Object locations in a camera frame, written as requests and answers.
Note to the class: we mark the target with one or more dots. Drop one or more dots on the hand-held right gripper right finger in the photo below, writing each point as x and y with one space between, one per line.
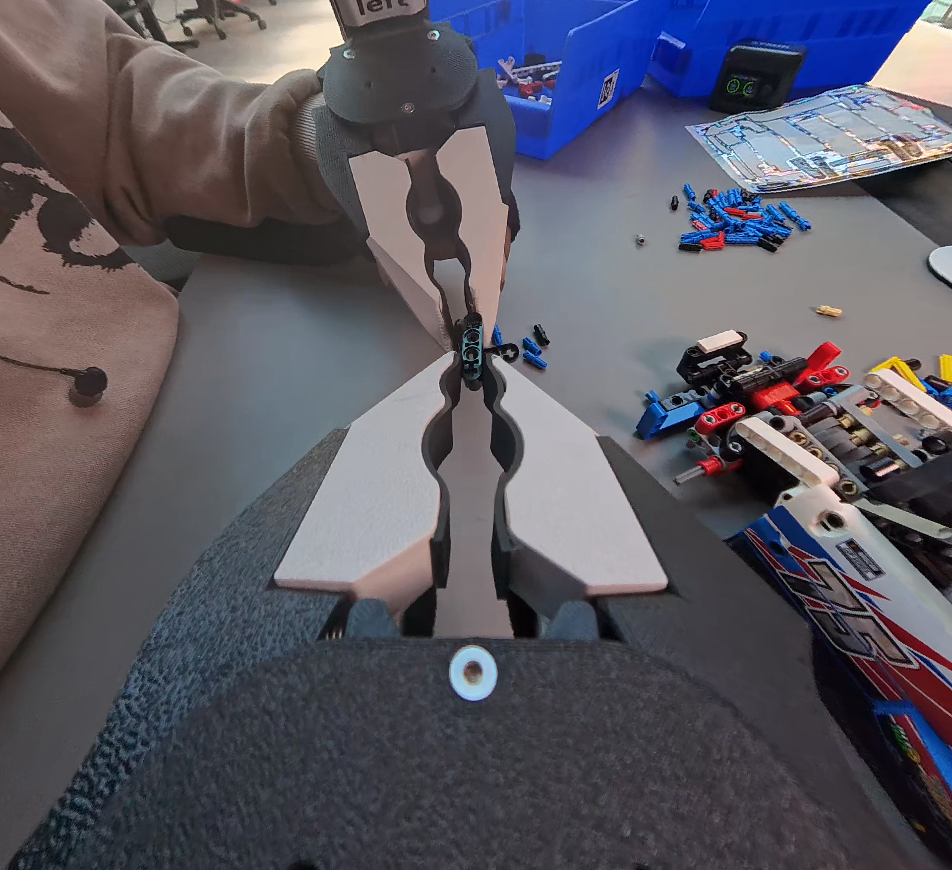
587 513

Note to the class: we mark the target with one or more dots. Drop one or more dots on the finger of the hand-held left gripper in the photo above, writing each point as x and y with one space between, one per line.
387 215
483 215

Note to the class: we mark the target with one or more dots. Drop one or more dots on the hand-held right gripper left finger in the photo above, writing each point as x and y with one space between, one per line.
357 513

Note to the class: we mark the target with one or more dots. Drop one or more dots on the black brick beam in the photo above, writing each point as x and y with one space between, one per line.
471 364

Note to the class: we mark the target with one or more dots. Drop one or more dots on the person's left forearm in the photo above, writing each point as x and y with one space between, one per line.
186 126

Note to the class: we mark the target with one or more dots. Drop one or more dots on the grey desk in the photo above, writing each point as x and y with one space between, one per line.
297 364

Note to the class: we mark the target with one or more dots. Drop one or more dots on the white red black brick heap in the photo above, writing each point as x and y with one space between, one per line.
529 87

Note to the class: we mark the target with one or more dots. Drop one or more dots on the black brick pin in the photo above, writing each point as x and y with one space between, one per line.
541 334

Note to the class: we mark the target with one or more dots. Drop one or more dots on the blue plastic bin with label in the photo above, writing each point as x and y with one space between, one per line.
595 66

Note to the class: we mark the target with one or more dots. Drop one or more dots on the toy brick race car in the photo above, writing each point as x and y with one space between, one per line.
818 587

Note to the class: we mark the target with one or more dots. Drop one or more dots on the pile of blue red pins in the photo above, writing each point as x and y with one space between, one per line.
744 223

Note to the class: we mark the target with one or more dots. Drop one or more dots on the person's beige hoodie torso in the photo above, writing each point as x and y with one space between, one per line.
74 476

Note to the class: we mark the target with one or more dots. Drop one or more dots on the black device with green display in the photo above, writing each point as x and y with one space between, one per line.
773 59

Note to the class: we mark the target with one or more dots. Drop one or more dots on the heap of assorted loose bricks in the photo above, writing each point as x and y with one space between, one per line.
892 365

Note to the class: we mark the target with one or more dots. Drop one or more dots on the shiny sticker sheet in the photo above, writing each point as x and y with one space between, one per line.
818 141

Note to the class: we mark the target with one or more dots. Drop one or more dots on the large blue plastic bin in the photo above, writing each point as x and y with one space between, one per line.
818 14

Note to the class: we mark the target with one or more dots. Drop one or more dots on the white monitor base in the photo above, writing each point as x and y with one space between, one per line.
941 264

